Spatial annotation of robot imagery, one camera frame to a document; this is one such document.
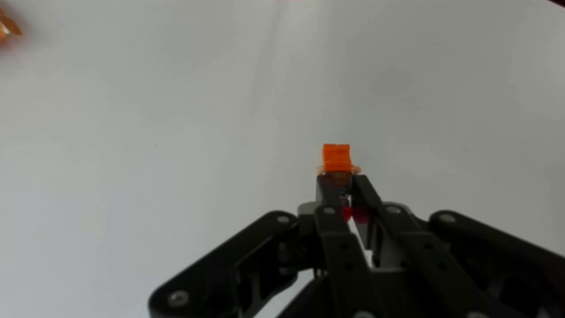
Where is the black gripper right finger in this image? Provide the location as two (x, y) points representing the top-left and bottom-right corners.
(351, 172), (565, 318)

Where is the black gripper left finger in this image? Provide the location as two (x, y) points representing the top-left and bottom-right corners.
(146, 172), (380, 318)

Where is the small orange and blue object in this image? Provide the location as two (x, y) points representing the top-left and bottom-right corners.
(316, 141), (364, 176)

